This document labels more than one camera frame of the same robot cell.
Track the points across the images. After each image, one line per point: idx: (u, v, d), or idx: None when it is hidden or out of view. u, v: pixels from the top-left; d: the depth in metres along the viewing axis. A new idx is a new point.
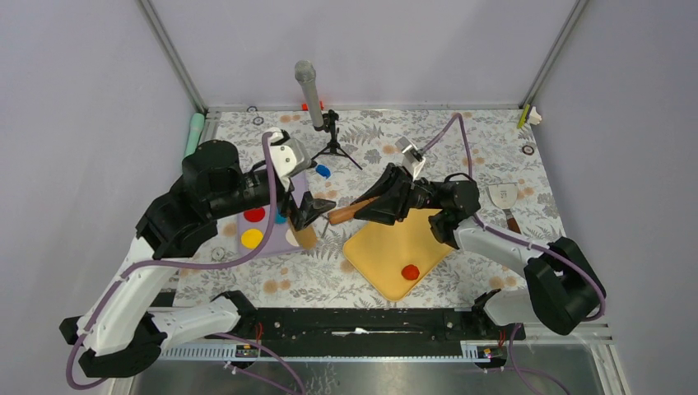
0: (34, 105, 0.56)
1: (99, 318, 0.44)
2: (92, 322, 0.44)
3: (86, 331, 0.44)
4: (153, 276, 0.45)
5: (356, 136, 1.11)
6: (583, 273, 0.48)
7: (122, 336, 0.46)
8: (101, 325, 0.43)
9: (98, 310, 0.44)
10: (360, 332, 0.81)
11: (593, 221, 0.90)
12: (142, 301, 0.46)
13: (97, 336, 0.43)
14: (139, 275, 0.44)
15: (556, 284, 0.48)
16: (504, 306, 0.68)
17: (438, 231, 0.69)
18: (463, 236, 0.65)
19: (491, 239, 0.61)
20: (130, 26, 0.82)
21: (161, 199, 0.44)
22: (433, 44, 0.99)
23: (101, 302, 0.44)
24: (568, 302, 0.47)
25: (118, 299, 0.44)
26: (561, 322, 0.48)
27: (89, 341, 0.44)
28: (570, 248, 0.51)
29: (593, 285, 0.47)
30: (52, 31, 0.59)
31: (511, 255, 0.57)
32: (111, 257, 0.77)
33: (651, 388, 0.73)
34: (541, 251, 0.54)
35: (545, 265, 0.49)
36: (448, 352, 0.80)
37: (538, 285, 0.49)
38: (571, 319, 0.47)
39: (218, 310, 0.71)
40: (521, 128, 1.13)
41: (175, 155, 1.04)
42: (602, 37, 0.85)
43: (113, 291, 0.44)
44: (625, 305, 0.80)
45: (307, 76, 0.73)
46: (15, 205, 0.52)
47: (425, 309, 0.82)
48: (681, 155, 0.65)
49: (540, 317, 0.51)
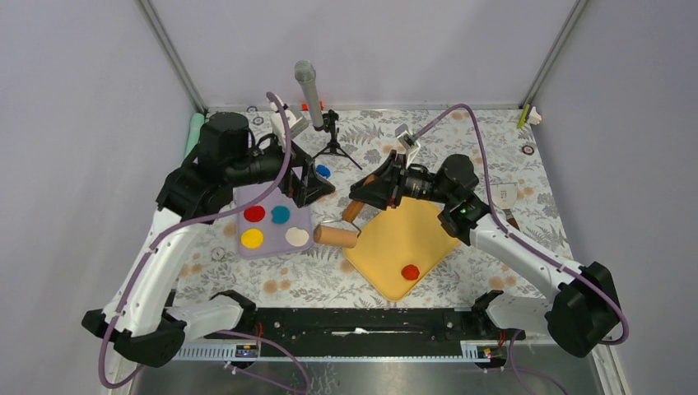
0: (34, 104, 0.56)
1: (130, 297, 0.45)
2: (123, 303, 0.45)
3: (117, 313, 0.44)
4: (180, 246, 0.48)
5: (355, 136, 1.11)
6: (613, 305, 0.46)
7: (152, 317, 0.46)
8: (135, 301, 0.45)
9: (128, 290, 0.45)
10: (360, 332, 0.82)
11: (594, 221, 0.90)
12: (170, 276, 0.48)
13: (132, 315, 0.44)
14: (168, 243, 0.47)
15: (585, 313, 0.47)
16: (509, 309, 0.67)
17: (449, 225, 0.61)
18: (479, 239, 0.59)
19: (512, 247, 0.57)
20: (130, 25, 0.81)
21: (177, 174, 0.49)
22: (433, 44, 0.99)
23: (132, 280, 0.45)
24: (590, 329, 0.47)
25: (150, 271, 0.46)
26: (576, 343, 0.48)
27: (122, 323, 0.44)
28: (602, 277, 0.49)
29: (621, 315, 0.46)
30: (52, 31, 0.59)
31: (539, 275, 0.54)
32: (111, 256, 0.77)
33: (652, 388, 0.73)
34: (572, 276, 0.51)
35: (577, 294, 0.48)
36: (448, 352, 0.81)
37: (563, 308, 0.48)
38: (587, 343, 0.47)
39: (225, 305, 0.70)
40: (521, 128, 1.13)
41: (175, 155, 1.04)
42: (602, 37, 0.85)
43: (143, 265, 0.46)
44: (625, 305, 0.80)
45: (307, 76, 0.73)
46: (15, 203, 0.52)
47: (425, 309, 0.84)
48: (681, 155, 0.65)
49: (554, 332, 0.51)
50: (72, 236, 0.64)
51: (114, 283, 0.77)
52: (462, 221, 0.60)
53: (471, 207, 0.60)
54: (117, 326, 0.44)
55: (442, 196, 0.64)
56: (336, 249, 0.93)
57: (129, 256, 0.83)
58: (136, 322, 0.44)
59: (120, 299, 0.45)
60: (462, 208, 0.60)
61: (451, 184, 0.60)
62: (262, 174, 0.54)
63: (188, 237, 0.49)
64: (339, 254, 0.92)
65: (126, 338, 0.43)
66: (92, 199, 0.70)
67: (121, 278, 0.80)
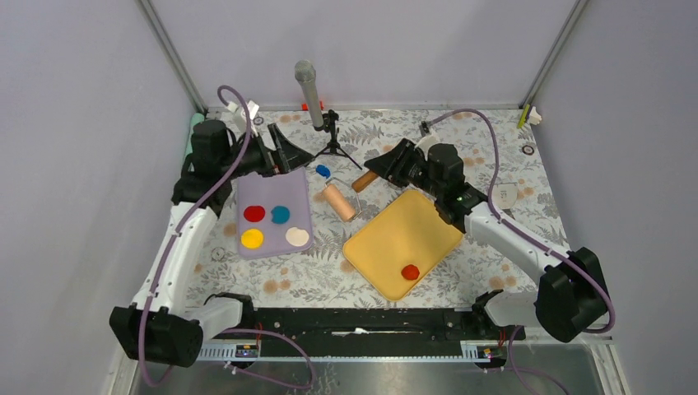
0: (34, 104, 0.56)
1: (161, 280, 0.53)
2: (155, 285, 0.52)
3: (151, 295, 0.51)
4: (199, 229, 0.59)
5: (356, 136, 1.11)
6: (598, 288, 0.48)
7: (180, 299, 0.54)
8: (166, 281, 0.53)
9: (158, 273, 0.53)
10: (360, 332, 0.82)
11: (594, 221, 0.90)
12: (191, 258, 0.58)
13: (165, 294, 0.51)
14: (189, 226, 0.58)
15: (570, 294, 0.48)
16: (510, 308, 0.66)
17: (445, 214, 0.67)
18: (474, 226, 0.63)
19: (504, 233, 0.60)
20: (130, 26, 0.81)
21: (182, 182, 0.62)
22: (433, 44, 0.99)
23: (160, 262, 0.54)
24: (574, 312, 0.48)
25: (178, 253, 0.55)
26: (563, 327, 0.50)
27: (155, 304, 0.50)
28: (588, 262, 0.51)
29: (606, 299, 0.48)
30: (51, 31, 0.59)
31: (528, 257, 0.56)
32: (113, 256, 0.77)
33: (652, 388, 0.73)
34: (560, 260, 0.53)
35: (562, 275, 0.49)
36: (448, 352, 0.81)
37: (550, 292, 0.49)
38: (573, 327, 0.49)
39: (230, 302, 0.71)
40: (521, 128, 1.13)
41: (175, 155, 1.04)
42: (602, 37, 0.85)
43: (170, 248, 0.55)
44: (625, 305, 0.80)
45: (307, 76, 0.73)
46: (14, 202, 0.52)
47: (425, 309, 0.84)
48: (682, 155, 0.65)
49: (542, 317, 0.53)
50: (72, 237, 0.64)
51: (114, 283, 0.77)
52: (456, 207, 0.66)
53: (467, 197, 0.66)
54: (152, 307, 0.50)
55: (434, 183, 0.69)
56: (335, 248, 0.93)
57: (130, 255, 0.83)
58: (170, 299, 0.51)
59: (151, 283, 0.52)
60: (458, 197, 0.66)
61: (437, 169, 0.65)
62: (246, 167, 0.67)
63: (206, 220, 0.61)
64: (338, 254, 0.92)
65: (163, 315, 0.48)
66: (92, 199, 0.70)
67: (122, 278, 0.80)
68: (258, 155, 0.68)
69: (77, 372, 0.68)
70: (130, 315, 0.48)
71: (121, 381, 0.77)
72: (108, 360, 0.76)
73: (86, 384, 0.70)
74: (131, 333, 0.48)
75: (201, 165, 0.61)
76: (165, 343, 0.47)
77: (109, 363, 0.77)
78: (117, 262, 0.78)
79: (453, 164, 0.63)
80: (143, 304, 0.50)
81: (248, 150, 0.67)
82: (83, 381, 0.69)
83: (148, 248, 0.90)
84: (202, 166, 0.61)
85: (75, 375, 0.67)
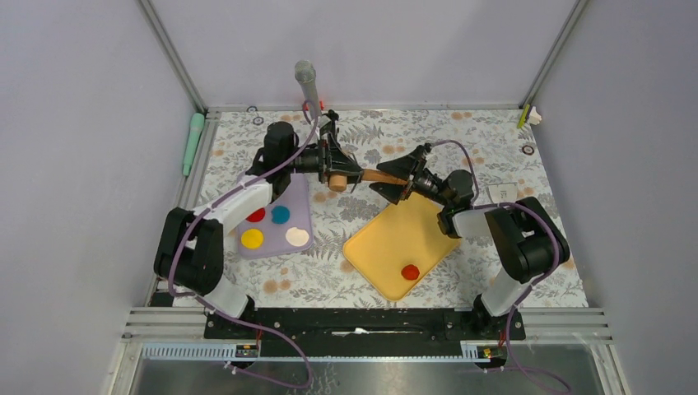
0: (32, 107, 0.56)
1: (221, 204, 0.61)
2: (217, 204, 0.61)
3: (211, 208, 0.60)
4: (259, 195, 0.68)
5: (355, 136, 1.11)
6: (544, 223, 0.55)
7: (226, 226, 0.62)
8: (224, 207, 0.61)
9: (221, 202, 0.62)
10: (360, 332, 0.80)
11: (593, 220, 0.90)
12: (244, 210, 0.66)
13: (219, 212, 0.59)
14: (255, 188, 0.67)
15: (511, 225, 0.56)
16: (499, 294, 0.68)
17: (444, 224, 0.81)
18: (459, 222, 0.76)
19: (476, 215, 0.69)
20: (130, 26, 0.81)
21: (253, 171, 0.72)
22: (432, 46, 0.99)
23: (225, 197, 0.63)
24: (523, 245, 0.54)
25: (243, 194, 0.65)
26: (518, 262, 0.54)
27: (210, 216, 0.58)
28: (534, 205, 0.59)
29: (548, 230, 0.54)
30: (50, 32, 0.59)
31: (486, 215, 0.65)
32: (114, 257, 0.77)
33: (652, 388, 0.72)
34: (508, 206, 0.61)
35: (503, 211, 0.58)
36: (449, 352, 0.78)
37: (496, 226, 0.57)
38: (524, 258, 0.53)
39: (239, 292, 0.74)
40: (521, 128, 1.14)
41: (174, 155, 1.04)
42: (602, 35, 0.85)
43: (234, 194, 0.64)
44: (625, 306, 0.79)
45: (307, 76, 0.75)
46: (11, 201, 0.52)
47: (425, 309, 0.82)
48: (681, 155, 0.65)
49: (507, 269, 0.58)
50: (72, 237, 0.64)
51: (114, 283, 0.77)
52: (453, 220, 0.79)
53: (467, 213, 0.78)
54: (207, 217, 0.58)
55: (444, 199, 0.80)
56: (336, 249, 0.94)
57: (130, 256, 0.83)
58: (224, 216, 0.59)
59: (216, 202, 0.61)
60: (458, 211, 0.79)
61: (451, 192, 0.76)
62: (302, 167, 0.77)
63: (267, 193, 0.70)
64: (338, 254, 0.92)
65: (209, 227, 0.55)
66: (91, 198, 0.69)
67: (121, 278, 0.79)
68: (316, 159, 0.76)
69: (78, 372, 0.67)
70: (184, 218, 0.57)
71: (121, 381, 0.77)
72: (107, 360, 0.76)
73: (86, 384, 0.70)
74: (178, 234, 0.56)
75: (269, 158, 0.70)
76: (200, 248, 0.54)
77: (109, 363, 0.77)
78: (118, 263, 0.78)
79: (465, 193, 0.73)
80: (200, 212, 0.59)
81: (308, 153, 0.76)
82: (84, 382, 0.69)
83: (148, 248, 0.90)
84: (272, 158, 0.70)
85: (76, 375, 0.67)
